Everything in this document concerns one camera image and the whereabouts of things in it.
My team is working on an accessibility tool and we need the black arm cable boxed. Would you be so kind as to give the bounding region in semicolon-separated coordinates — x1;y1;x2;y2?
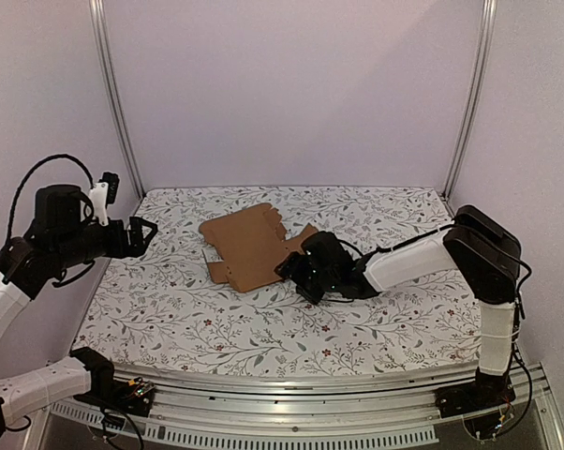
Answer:
1;153;96;263
328;224;534;423

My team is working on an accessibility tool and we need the floral patterned table mat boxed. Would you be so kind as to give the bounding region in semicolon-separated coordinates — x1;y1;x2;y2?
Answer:
69;186;483;379

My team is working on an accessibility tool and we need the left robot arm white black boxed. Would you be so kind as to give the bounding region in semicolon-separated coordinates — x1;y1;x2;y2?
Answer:
0;177;158;437

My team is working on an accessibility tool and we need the aluminium front rail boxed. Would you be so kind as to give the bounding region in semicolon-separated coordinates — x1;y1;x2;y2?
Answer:
23;360;564;450

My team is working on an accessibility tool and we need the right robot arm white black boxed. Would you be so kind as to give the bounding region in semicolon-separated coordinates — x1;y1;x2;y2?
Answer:
275;205;523;415

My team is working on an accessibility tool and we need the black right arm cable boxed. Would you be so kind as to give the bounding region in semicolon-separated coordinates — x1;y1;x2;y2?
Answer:
328;224;534;423

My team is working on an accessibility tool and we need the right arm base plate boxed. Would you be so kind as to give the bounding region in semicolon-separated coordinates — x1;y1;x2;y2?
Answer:
434;382;516;418

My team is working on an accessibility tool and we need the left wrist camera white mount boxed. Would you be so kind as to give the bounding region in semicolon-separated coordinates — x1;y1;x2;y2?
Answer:
88;172;120;227

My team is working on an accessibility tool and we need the brown cardboard box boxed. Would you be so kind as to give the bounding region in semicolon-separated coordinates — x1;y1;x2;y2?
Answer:
199;202;318;293

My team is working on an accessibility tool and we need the right aluminium frame post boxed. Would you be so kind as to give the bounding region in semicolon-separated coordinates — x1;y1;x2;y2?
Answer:
441;0;497;203

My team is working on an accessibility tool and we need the left aluminium frame post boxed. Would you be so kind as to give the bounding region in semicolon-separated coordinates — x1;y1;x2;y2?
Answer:
89;0;146;200

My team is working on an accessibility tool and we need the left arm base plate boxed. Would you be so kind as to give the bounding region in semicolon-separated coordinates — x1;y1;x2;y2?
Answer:
74;377;156;417

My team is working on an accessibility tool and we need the aluminium frame post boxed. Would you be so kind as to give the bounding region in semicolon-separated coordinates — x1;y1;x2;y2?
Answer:
441;0;497;203
89;0;146;200

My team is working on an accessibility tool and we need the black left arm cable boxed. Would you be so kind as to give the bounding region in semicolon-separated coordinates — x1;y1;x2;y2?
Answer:
1;153;96;263

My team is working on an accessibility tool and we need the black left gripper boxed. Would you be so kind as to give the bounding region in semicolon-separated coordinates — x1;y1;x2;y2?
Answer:
52;215;158;269

